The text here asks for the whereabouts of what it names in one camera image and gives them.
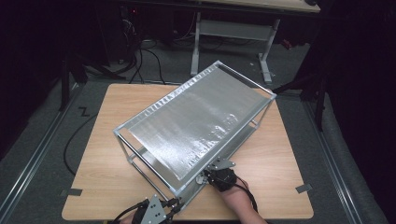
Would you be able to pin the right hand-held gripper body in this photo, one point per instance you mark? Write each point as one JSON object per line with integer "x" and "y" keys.
{"x": 224, "y": 179}

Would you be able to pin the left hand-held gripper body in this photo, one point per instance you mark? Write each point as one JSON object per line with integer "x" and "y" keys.
{"x": 154, "y": 211}

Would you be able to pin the silver two-tier shelf rack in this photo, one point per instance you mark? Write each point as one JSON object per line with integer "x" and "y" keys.
{"x": 186, "y": 124}

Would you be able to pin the person's right hand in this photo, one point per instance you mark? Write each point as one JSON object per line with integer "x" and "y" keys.
{"x": 241, "y": 188}

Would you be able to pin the person's left hand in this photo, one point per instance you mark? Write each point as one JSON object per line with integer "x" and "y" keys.
{"x": 127, "y": 220}

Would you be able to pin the grey tape piece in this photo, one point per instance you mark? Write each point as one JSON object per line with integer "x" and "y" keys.
{"x": 303, "y": 188}
{"x": 74, "y": 192}

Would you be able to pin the black metal stand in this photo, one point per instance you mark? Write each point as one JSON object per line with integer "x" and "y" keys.
{"x": 320, "y": 109}
{"x": 64, "y": 87}

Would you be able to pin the white-legged desk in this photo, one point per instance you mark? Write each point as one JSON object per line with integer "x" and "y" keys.
{"x": 233, "y": 29}

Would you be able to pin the small red object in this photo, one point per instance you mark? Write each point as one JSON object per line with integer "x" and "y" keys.
{"x": 287, "y": 44}

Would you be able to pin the dark equipment with red light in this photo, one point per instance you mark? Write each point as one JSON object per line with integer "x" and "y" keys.
{"x": 134, "y": 12}

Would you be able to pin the metal floor rail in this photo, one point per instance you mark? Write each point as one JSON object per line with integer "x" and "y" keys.
{"x": 31, "y": 162}
{"x": 331, "y": 155}

